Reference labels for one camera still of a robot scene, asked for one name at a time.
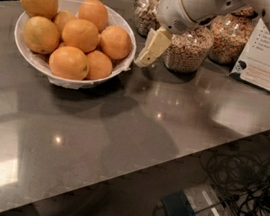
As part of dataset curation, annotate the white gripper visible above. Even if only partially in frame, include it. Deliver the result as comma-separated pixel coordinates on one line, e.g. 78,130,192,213
135,0,197,68

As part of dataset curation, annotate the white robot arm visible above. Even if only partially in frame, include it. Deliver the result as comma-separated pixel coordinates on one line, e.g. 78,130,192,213
135,0,270,68

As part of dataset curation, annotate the white bowl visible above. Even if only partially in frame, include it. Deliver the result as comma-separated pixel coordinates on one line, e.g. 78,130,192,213
14,7,137,89

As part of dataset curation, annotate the glass cereal jar left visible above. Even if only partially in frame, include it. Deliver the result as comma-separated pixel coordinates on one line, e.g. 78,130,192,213
133,0,160,37

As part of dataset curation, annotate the glass cereal jar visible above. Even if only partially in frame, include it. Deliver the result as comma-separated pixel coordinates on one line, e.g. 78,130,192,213
163,26,214,74
208,6,257,65
133,0,160,37

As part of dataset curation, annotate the glass cereal jar middle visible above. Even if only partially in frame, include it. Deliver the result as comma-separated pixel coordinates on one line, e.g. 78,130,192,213
163,26,214,74

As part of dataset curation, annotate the orange back top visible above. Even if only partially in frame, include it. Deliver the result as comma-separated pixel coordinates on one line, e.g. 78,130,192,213
78,0,108,32

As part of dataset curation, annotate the glass cereal jar right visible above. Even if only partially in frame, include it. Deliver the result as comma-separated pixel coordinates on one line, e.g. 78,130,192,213
208,6,257,65

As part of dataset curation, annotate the small orange behind centre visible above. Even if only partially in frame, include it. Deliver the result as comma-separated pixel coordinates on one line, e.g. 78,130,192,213
52,10,76,41

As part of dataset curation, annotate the white allergens sign card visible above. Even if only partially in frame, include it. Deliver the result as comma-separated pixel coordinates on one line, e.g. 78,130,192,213
230,19,270,94

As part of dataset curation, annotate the orange left yellowish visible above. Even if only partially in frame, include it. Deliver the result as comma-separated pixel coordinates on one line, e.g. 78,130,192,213
23,16,60,55

